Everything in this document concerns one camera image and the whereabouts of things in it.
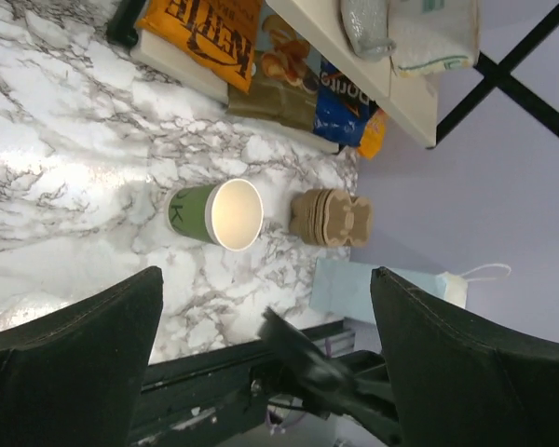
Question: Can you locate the yellow snack bag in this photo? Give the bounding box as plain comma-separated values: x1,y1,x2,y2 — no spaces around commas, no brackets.
357,109,388,159

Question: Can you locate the toilet paper roll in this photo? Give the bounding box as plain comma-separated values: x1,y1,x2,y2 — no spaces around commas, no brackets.
388,0,480,77

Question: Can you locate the olive brown snack bag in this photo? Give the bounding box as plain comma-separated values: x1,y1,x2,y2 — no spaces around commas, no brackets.
227,4,321,132

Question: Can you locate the blue white paper bag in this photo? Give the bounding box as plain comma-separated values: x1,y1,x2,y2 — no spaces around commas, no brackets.
308,258,513,327

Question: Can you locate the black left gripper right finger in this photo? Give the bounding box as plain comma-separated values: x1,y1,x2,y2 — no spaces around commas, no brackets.
370,265,559,447

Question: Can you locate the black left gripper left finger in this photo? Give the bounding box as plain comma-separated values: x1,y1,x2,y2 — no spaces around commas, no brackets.
0,266,163,446

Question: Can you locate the orange kettle chips bag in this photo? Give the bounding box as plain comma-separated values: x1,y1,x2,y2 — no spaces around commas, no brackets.
137,0,263,93

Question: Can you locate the green paper coffee cup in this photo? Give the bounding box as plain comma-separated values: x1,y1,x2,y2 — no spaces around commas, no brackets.
165,179,264,251

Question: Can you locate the grey sponge pouch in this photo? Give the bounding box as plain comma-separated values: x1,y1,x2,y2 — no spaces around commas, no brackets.
339,0,396,61

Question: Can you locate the blue doritos bag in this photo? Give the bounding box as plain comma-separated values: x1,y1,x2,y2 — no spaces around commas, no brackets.
313,57,378,147

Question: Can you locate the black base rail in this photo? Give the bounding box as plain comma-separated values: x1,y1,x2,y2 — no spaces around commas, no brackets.
128,320,355,447

